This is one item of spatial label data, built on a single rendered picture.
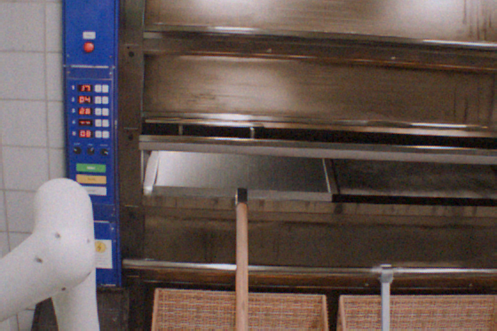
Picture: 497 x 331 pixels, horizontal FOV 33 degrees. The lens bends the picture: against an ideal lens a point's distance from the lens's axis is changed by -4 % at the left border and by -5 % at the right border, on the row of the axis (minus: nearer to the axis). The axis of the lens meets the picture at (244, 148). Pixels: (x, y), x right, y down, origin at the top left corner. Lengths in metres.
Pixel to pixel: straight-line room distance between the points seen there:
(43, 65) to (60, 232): 1.09
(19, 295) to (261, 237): 1.33
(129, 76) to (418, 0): 0.86
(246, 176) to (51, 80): 0.71
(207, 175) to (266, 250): 0.30
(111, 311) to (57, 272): 1.13
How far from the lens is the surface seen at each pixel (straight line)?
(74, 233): 1.55
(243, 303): 2.18
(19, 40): 2.56
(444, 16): 2.54
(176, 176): 2.79
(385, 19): 2.50
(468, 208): 2.81
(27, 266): 1.56
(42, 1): 2.51
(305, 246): 2.78
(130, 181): 2.68
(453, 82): 2.63
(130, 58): 2.52
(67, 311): 1.81
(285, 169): 2.86
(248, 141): 2.44
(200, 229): 2.76
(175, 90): 2.54
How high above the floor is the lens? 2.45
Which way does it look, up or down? 25 degrees down
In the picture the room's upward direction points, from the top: 3 degrees clockwise
